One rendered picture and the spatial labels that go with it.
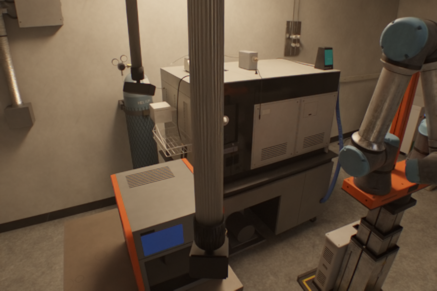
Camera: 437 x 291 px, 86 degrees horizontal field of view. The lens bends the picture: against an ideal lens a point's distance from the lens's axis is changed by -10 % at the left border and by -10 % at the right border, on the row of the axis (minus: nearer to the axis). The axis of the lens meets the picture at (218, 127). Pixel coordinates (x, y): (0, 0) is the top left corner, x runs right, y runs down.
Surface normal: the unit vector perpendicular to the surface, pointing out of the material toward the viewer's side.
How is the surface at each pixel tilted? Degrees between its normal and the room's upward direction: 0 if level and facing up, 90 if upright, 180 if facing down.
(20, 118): 90
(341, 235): 0
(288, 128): 90
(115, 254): 0
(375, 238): 90
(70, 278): 0
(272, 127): 90
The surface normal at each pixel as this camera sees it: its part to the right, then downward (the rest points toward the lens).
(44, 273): 0.00, -0.93
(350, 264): -0.94, 0.14
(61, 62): 0.46, 0.33
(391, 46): -0.85, 0.07
